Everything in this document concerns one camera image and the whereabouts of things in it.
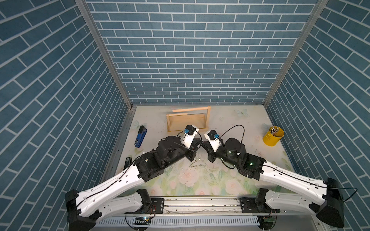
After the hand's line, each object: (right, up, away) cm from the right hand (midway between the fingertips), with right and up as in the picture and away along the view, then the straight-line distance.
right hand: (203, 143), depth 70 cm
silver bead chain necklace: (-3, -4, -13) cm, 14 cm away
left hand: (0, +2, -7) cm, 7 cm away
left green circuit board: (-30, -40, +2) cm, 50 cm away
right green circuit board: (+33, -38, +1) cm, 51 cm away
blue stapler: (-40, +1, +29) cm, 50 cm away
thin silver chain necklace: (-4, -17, +19) cm, 26 cm away
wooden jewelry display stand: (-1, +14, +42) cm, 44 cm away
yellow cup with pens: (+46, +1, +21) cm, 51 cm away
